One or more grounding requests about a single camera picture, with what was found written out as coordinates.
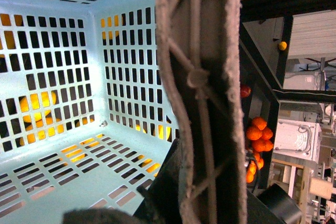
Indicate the light blue plastic basket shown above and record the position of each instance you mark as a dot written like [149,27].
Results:
[85,120]

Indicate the brown basket handle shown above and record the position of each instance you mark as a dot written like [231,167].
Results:
[198,53]

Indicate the pile of oranges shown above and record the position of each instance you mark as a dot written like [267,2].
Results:
[260,136]

